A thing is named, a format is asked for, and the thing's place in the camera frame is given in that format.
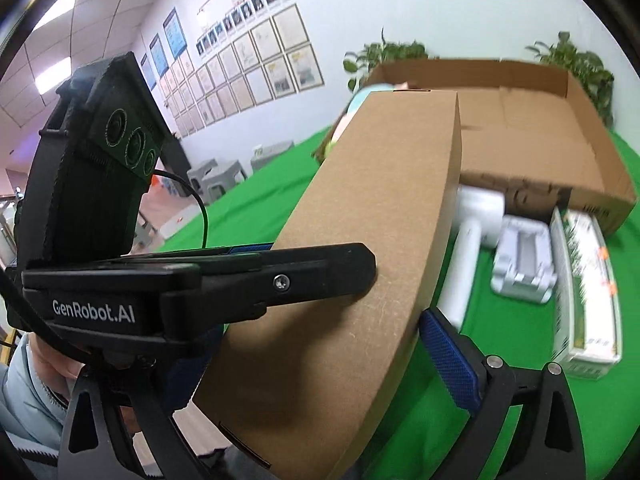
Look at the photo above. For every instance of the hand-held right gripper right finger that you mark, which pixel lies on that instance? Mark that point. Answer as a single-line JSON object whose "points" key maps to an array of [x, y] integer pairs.
{"points": [[450, 360]]}

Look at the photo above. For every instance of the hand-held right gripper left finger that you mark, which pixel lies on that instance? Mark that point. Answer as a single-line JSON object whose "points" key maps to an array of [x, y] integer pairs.
{"points": [[107, 410]]}

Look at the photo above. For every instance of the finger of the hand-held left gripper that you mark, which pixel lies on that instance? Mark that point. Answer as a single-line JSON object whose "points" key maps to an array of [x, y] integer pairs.
{"points": [[300, 272], [250, 248]]}

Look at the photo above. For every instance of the white hair dryer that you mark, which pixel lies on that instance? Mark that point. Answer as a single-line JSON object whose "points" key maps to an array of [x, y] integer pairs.
{"points": [[467, 260]]}

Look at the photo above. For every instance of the brown cardboard box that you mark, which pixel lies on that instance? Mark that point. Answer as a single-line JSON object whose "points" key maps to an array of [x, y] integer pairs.
{"points": [[375, 200]]}

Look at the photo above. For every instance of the white folding fan stand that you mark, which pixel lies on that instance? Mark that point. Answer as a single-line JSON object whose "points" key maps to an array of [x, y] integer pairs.
{"points": [[520, 255]]}

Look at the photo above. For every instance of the green and white carton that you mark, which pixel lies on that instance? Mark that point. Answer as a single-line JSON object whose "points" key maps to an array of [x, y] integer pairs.
{"points": [[585, 300]]}

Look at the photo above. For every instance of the large cardboard box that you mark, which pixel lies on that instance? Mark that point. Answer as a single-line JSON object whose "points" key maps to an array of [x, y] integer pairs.
{"points": [[525, 125]]}

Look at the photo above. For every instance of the person's left forearm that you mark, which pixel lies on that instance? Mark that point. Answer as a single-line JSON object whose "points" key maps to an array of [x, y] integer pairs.
{"points": [[20, 400]]}

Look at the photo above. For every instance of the person's left hand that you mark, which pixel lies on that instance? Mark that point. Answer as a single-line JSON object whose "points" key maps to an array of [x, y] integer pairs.
{"points": [[55, 360]]}

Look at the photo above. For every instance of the grey plastic stool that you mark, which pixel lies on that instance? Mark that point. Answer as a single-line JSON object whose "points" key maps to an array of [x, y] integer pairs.
{"points": [[227, 177], [202, 170]]}

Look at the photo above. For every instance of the black cabinet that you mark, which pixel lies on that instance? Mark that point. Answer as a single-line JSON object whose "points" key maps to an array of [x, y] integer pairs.
{"points": [[176, 155]]}

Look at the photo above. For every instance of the white plastic stool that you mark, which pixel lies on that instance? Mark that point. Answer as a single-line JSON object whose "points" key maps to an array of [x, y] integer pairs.
{"points": [[272, 152]]}

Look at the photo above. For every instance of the ceiling light panel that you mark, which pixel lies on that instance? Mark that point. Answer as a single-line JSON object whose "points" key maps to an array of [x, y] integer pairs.
{"points": [[52, 72], [55, 15]]}

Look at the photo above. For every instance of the teal and pink plush toy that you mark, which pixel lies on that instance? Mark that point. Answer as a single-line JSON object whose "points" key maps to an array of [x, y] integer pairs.
{"points": [[345, 125]]}

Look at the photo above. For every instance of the green potted plant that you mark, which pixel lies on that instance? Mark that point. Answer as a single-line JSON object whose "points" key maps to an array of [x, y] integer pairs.
{"points": [[385, 52], [575, 60]]}

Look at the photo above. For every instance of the row of portrait photos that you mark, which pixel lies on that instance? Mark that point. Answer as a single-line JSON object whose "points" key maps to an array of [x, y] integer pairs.
{"points": [[250, 7]]}

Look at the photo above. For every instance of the blue wall poster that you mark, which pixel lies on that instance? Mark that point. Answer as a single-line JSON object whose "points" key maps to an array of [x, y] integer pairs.
{"points": [[146, 67], [175, 32], [157, 55]]}

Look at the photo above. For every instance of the wall of framed certificates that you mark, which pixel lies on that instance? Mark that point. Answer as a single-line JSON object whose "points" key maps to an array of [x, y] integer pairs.
{"points": [[260, 60]]}

